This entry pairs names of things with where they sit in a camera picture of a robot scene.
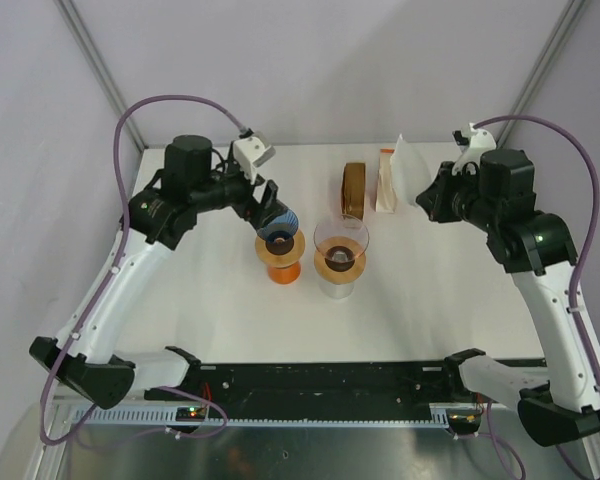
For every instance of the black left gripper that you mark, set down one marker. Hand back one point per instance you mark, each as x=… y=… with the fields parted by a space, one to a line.
x=259 y=213

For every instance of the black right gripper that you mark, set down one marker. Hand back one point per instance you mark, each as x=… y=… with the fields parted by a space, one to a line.
x=434 y=199

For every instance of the blue ribbed glass dripper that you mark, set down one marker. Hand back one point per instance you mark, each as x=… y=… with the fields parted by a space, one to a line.
x=282 y=227

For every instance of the white paper coffee filter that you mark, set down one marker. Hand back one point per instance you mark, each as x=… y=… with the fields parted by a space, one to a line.
x=409 y=172

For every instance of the orange glass carafe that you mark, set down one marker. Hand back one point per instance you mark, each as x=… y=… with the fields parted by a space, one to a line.
x=286 y=275

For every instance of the pink glass dripper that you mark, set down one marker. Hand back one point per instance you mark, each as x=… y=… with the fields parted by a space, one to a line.
x=341 y=240

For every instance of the clear glass carafe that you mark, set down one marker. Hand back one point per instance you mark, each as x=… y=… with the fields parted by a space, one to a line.
x=336 y=291

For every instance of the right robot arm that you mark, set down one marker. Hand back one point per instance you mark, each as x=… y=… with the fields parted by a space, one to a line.
x=536 y=249

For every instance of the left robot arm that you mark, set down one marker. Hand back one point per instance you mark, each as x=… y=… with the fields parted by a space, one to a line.
x=81 y=356

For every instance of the orange box of white filters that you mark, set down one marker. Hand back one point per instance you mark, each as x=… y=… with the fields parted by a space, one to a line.
x=386 y=200

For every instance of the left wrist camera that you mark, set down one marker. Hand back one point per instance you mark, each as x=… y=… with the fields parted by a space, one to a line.
x=251 y=151

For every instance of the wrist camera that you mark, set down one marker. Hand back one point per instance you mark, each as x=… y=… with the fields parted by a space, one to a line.
x=251 y=151
x=473 y=143

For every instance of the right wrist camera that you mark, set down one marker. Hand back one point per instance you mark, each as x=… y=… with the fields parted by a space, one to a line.
x=473 y=143

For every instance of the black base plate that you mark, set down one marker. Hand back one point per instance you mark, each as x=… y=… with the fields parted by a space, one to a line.
x=336 y=388

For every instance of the grey cable duct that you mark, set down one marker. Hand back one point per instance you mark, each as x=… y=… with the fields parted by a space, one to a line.
x=192 y=415

